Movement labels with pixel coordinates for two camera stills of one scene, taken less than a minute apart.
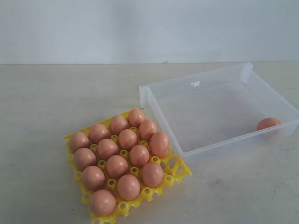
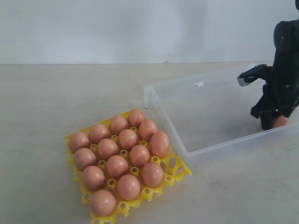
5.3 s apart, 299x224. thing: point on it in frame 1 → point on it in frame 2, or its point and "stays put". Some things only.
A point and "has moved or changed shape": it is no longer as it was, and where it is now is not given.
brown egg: x=267 y=122 has moved or changed shape
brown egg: x=139 y=156 stays put
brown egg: x=116 y=166 stays put
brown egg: x=128 y=187 stays put
